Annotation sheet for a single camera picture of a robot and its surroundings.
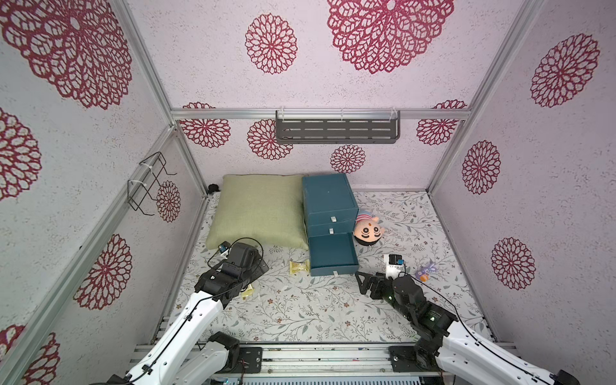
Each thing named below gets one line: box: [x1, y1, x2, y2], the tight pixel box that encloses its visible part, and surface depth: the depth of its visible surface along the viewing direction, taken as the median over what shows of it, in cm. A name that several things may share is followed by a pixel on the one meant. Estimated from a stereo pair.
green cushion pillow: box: [206, 174, 310, 250], surface depth 97 cm
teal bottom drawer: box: [308, 232, 360, 277], surface depth 96 cm
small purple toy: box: [415, 263, 437, 282], surface depth 92 cm
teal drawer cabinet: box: [302, 173, 360, 238], surface depth 94 cm
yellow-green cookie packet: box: [289, 258, 311, 275], surface depth 94 cm
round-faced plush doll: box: [353, 210, 385, 247], surface depth 99 cm
